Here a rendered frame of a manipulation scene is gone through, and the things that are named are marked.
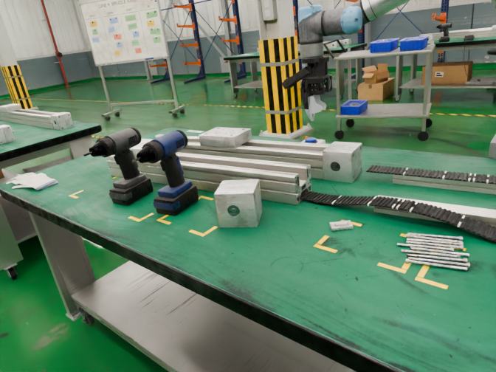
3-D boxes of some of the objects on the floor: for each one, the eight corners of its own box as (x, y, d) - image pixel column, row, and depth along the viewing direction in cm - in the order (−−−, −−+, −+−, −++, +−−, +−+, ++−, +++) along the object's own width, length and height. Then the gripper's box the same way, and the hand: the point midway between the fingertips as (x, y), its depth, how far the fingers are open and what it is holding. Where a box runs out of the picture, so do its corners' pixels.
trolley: (432, 126, 418) (438, 28, 380) (428, 141, 374) (435, 32, 336) (339, 126, 466) (336, 38, 427) (326, 139, 422) (322, 43, 384)
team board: (102, 122, 686) (69, 4, 611) (119, 115, 728) (91, 4, 654) (174, 119, 633) (148, -11, 558) (188, 111, 676) (166, -10, 601)
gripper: (320, 58, 118) (324, 125, 126) (331, 54, 125) (334, 117, 133) (296, 60, 123) (300, 124, 131) (308, 56, 129) (311, 117, 138)
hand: (310, 116), depth 133 cm, fingers closed
